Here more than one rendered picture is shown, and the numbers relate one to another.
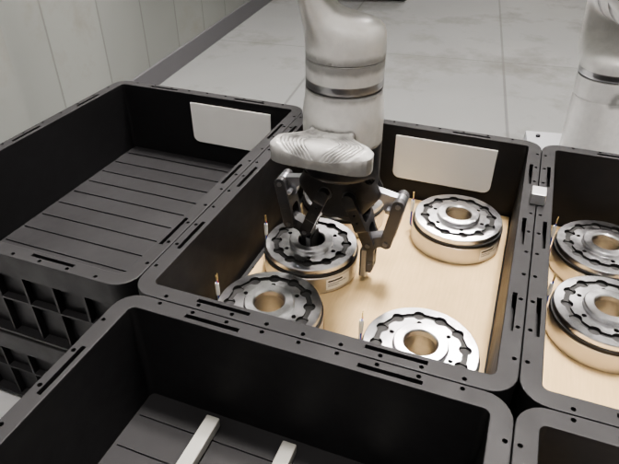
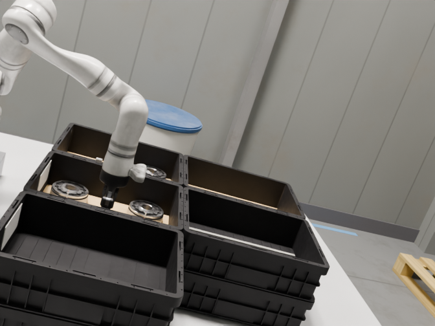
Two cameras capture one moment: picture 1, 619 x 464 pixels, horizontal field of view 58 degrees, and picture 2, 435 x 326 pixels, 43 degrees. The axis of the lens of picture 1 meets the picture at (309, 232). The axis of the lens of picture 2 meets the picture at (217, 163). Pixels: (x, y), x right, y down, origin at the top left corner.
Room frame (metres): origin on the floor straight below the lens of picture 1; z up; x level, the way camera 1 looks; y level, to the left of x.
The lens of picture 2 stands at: (0.95, 1.24, 1.52)
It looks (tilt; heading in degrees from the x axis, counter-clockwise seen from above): 18 degrees down; 240
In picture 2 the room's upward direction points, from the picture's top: 19 degrees clockwise
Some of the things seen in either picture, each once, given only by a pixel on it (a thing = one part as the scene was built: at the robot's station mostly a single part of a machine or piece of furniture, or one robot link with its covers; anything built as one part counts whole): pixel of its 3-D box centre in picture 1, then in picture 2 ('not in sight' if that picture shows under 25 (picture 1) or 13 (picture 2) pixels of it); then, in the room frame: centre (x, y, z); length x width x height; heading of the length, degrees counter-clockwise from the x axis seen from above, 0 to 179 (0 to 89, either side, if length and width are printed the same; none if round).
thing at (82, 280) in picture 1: (124, 161); (94, 244); (0.58, 0.21, 0.92); 0.40 x 0.30 x 0.02; 159
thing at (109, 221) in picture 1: (132, 199); (88, 264); (0.58, 0.21, 0.87); 0.40 x 0.30 x 0.11; 159
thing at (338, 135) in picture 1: (337, 113); (126, 161); (0.47, -0.02, 1.02); 0.11 x 0.09 x 0.06; 159
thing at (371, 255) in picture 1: (378, 250); not in sight; (0.47, -0.07, 0.87); 0.03 x 0.01 x 0.05; 69
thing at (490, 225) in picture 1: (457, 218); (70, 189); (0.55, -0.17, 0.86); 0.10 x 0.10 x 0.01
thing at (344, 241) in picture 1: (311, 243); not in sight; (0.50, 0.00, 0.86); 0.10 x 0.10 x 0.01
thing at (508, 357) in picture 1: (374, 211); (111, 191); (0.48, -0.07, 0.92); 0.40 x 0.30 x 0.02; 159
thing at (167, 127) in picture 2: not in sight; (151, 156); (-0.42, -1.95, 0.32); 0.52 x 0.52 x 0.63
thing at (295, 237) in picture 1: (311, 240); not in sight; (0.50, 0.00, 0.86); 0.05 x 0.05 x 0.01
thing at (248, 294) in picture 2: not in sight; (233, 275); (0.10, 0.08, 0.76); 0.40 x 0.30 x 0.12; 159
